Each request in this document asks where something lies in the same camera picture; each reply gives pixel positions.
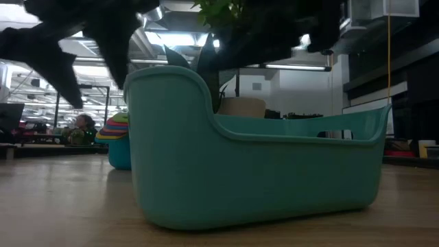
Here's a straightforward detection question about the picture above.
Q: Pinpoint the purple measuring cup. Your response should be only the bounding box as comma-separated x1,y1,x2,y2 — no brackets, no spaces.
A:
97,130,130,137

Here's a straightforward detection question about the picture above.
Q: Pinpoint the person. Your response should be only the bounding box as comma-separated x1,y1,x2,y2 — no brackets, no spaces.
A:
61,114,99,146

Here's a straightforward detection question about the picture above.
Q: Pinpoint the black background frame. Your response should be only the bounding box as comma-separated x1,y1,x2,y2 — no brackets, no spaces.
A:
53,84,111,128

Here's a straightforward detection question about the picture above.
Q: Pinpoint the long ceiling light bar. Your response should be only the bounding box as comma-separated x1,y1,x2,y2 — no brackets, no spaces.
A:
73,56,333,73

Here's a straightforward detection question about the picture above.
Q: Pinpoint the teal measuring cup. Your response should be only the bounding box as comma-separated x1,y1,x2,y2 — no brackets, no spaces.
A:
95,137,132,171

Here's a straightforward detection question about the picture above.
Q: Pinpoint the black aluminium table frame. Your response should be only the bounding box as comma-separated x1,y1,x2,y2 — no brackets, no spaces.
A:
0,143,439,169

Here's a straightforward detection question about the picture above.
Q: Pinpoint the black monitor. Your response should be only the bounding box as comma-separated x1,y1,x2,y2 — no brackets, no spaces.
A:
0,102,26,133

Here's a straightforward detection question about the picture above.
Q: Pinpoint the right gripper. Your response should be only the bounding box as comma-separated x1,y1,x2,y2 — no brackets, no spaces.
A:
211,0,346,72

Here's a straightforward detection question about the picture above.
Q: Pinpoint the yellow measuring cup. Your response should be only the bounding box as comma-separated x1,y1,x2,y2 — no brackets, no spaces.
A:
95,132,130,141

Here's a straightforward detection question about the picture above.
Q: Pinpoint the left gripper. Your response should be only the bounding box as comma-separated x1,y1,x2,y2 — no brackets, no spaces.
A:
0,0,161,110

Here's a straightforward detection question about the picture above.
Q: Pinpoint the green snake plant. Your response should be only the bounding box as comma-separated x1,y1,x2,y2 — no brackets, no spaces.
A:
163,32,229,115

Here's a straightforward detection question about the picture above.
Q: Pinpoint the green measuring cup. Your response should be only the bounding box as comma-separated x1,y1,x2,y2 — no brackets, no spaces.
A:
110,112,130,124

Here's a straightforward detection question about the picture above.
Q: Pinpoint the teal plastic basket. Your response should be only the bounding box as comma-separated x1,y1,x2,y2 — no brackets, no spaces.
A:
123,65,393,231

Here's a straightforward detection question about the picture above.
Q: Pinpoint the red flat object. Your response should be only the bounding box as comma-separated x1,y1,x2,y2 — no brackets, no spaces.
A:
383,149,416,158

